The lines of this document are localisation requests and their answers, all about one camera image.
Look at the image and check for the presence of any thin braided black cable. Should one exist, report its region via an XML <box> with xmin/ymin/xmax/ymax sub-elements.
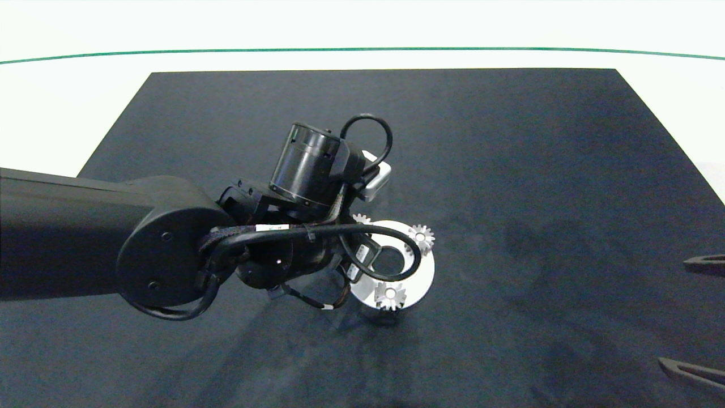
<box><xmin>269</xmin><ymin>280</ymin><xmax>352</xmax><ymax>311</ymax></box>

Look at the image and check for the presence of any black camera cable loop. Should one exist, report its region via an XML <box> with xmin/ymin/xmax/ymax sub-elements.
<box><xmin>339</xmin><ymin>113</ymin><xmax>394</xmax><ymax>173</ymax></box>

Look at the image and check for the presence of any short black cable loop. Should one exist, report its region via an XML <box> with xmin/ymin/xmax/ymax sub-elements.
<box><xmin>122</xmin><ymin>272</ymin><xmax>221</xmax><ymax>322</ymax></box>

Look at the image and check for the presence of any dark mat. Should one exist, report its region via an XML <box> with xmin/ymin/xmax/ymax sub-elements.
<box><xmin>0</xmin><ymin>68</ymin><xmax>725</xmax><ymax>408</ymax></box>

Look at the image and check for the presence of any long black cable loop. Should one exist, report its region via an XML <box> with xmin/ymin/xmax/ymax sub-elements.
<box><xmin>198</xmin><ymin>223</ymin><xmax>423</xmax><ymax>283</ymax></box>

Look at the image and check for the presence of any silver boxy wrist camera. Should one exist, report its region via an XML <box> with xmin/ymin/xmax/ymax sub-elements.
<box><xmin>358</xmin><ymin>150</ymin><xmax>393</xmax><ymax>203</ymax></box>

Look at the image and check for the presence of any round white carrier plate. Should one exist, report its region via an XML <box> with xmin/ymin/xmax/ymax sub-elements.
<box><xmin>347</xmin><ymin>220</ymin><xmax>436</xmax><ymax>311</ymax></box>

